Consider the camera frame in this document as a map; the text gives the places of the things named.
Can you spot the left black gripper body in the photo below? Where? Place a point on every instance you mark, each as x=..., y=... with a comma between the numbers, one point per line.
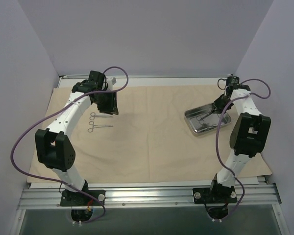
x=108, y=103

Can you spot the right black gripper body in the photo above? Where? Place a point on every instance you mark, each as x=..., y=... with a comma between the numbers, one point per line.
x=219, y=104

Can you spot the stainless steel instrument tray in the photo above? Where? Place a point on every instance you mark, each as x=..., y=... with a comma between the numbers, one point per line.
x=211, y=122

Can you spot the steel surgical scissors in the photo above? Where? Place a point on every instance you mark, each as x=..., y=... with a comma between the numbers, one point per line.
x=94, y=115

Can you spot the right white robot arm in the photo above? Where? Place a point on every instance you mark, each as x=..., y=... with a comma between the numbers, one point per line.
x=248, y=136

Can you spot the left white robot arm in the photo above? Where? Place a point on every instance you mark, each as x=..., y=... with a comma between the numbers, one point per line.
x=53, y=145

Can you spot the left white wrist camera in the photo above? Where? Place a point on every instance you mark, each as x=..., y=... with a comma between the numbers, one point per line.
x=111, y=81

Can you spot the aluminium right side rail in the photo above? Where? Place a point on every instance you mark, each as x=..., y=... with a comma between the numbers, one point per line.
x=230, y=79

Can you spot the aluminium rail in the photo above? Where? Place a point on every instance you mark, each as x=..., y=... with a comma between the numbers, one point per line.
x=149, y=195
x=230, y=79

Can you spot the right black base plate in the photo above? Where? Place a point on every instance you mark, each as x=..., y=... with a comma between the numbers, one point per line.
x=201, y=194

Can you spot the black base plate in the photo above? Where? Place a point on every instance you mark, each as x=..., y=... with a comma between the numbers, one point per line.
x=74, y=199
x=201, y=194

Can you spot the aluminium front rail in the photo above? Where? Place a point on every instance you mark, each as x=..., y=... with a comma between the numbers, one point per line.
x=149, y=195

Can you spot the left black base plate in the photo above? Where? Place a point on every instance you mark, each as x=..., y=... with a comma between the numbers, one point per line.
x=74, y=199

